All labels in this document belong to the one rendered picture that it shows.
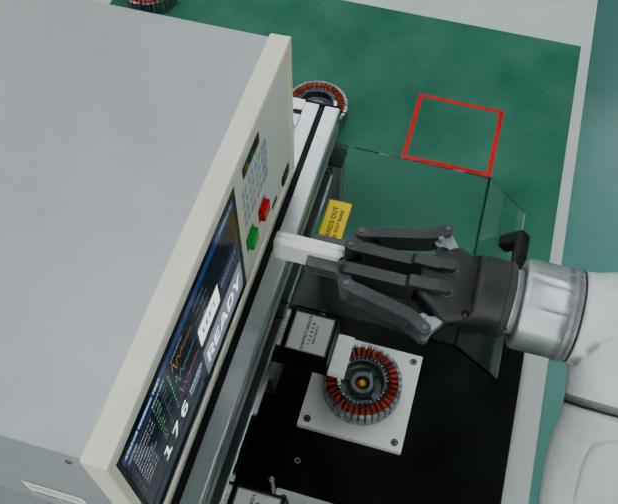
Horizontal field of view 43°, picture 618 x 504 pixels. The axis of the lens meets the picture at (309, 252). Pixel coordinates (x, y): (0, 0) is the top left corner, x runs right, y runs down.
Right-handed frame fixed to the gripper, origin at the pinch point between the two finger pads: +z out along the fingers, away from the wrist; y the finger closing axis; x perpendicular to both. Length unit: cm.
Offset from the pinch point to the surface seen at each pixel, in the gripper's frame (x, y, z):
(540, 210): -43, 45, -28
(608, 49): -118, 174, -53
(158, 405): 7.8, -21.7, 6.1
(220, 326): -1.3, -9.7, 6.1
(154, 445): 4.6, -23.9, 6.1
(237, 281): -1.2, -4.6, 6.1
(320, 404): -40.0, -0.1, -1.7
